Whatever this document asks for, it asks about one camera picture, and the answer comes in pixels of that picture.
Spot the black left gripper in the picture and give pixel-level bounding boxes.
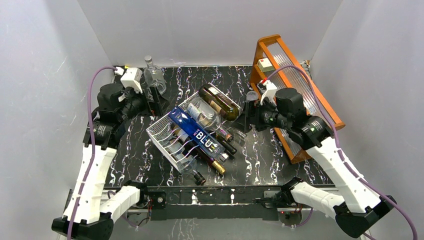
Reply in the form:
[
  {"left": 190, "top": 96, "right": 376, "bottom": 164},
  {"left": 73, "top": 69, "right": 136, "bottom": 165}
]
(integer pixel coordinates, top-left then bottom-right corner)
[{"left": 117, "top": 84, "right": 171, "bottom": 124}]

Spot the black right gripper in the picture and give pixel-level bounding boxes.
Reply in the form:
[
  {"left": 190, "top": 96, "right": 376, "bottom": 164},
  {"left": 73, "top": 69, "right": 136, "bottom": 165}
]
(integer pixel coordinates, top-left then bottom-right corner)
[{"left": 230, "top": 97, "right": 290, "bottom": 134}]

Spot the clear round glass bottle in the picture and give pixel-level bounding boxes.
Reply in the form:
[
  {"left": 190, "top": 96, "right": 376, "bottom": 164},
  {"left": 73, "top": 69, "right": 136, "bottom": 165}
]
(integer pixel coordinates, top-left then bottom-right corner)
[{"left": 143, "top": 55, "right": 167, "bottom": 95}]

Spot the blue square glass bottle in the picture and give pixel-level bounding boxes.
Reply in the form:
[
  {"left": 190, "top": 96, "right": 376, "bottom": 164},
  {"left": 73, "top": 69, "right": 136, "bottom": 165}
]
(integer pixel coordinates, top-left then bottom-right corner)
[{"left": 168, "top": 106, "right": 230, "bottom": 162}]

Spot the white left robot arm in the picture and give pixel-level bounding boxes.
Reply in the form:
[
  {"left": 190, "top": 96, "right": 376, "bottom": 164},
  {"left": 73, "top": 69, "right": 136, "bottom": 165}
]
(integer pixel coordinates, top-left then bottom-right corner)
[{"left": 51, "top": 73, "right": 168, "bottom": 240}]

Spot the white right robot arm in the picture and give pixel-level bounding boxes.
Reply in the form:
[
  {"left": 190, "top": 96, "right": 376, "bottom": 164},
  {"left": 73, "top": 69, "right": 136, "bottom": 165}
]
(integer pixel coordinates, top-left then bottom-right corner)
[{"left": 235, "top": 88, "right": 393, "bottom": 238}]

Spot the green wine bottle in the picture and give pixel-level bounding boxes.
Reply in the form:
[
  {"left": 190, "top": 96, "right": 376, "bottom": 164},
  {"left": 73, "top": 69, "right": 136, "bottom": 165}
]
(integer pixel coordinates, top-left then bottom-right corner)
[{"left": 198, "top": 83, "right": 241, "bottom": 121}]

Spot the dark black-capped wine bottle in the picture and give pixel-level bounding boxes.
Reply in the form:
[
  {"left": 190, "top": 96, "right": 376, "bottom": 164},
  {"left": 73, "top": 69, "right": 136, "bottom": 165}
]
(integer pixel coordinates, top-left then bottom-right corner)
[{"left": 211, "top": 132, "right": 237, "bottom": 155}]

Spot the clear labelled wine bottle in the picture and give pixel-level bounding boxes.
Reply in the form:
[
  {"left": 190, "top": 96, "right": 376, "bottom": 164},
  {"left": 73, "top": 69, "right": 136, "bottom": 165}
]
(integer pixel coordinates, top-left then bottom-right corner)
[{"left": 186, "top": 96, "right": 234, "bottom": 142}]

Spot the dark gold-capped wine bottle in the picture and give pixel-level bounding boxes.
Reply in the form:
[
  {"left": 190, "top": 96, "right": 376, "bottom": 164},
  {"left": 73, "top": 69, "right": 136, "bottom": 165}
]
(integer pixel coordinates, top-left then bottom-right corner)
[{"left": 170, "top": 123, "right": 226, "bottom": 175}]

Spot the clear bottom glass bottle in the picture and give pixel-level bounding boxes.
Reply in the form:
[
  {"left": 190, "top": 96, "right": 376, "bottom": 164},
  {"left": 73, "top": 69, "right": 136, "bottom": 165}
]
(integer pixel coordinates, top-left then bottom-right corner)
[{"left": 181, "top": 159, "right": 206, "bottom": 186}]

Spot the small clear plastic cup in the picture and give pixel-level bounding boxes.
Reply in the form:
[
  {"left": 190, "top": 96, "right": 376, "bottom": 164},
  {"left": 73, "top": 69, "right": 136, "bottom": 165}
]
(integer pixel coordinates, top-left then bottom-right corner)
[{"left": 245, "top": 90, "right": 259, "bottom": 102}]

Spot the small white box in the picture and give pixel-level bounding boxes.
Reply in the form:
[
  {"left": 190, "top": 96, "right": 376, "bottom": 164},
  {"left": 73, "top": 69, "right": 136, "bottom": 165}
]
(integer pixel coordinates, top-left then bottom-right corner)
[{"left": 256, "top": 57, "right": 275, "bottom": 73}]

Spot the orange wooden shelf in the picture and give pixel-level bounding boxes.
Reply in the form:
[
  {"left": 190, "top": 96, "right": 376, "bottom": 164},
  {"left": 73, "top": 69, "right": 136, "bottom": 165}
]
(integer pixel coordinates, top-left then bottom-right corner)
[{"left": 249, "top": 34, "right": 346, "bottom": 165}]

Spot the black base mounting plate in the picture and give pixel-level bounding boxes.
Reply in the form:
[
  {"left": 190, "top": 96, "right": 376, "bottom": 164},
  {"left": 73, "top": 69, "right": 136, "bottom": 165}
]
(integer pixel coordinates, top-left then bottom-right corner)
[{"left": 144, "top": 185, "right": 288, "bottom": 221}]

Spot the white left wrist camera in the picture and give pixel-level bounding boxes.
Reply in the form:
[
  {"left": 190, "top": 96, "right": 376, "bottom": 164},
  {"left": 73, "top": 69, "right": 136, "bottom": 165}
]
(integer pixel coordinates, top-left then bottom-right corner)
[{"left": 120, "top": 67, "right": 143, "bottom": 94}]

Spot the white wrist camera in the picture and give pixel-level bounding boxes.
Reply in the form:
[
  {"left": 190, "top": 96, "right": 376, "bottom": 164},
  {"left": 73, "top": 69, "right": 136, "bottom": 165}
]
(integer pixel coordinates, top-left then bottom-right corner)
[
  {"left": 257, "top": 78, "right": 278, "bottom": 106},
  {"left": 120, "top": 67, "right": 143, "bottom": 94}
]

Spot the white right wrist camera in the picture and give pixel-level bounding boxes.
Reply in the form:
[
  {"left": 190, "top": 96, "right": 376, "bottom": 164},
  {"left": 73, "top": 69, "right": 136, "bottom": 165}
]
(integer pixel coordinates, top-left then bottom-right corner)
[{"left": 257, "top": 78, "right": 278, "bottom": 106}]

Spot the white wire wine rack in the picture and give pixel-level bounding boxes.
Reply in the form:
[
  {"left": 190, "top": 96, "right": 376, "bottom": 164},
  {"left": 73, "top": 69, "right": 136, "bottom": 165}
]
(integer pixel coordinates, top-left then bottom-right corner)
[{"left": 147, "top": 92, "right": 223, "bottom": 173}]

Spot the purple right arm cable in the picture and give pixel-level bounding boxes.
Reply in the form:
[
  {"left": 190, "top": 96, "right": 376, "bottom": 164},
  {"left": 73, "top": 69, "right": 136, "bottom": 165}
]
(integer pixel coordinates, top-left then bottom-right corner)
[{"left": 264, "top": 64, "right": 419, "bottom": 240}]

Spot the aluminium frame rail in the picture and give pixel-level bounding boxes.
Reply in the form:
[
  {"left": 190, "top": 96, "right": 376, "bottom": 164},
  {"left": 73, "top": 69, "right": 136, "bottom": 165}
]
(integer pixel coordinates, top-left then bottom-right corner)
[{"left": 57, "top": 188, "right": 373, "bottom": 240}]

